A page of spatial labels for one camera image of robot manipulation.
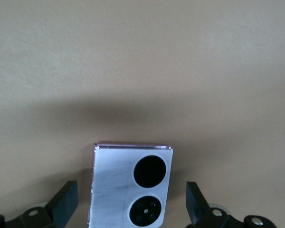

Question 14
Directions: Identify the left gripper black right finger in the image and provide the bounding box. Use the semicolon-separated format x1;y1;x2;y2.
186;181;238;228

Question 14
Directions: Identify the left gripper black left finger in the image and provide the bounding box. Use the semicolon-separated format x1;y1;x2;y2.
3;180;79;228

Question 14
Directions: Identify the white lavender flip phone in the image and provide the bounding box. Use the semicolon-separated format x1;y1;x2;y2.
87;141;174;228

